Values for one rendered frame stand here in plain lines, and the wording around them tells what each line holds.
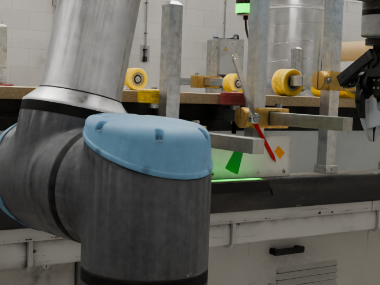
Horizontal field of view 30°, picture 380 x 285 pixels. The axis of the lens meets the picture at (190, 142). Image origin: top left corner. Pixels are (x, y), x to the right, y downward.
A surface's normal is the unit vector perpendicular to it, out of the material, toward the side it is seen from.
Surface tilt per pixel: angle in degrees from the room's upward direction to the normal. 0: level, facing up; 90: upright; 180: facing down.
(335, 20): 90
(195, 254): 90
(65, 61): 79
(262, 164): 90
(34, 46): 90
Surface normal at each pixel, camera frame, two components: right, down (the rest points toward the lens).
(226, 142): -0.83, 0.01
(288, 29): -0.32, 0.06
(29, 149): -0.58, -0.22
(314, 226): 0.55, 0.08
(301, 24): 0.07, 0.07
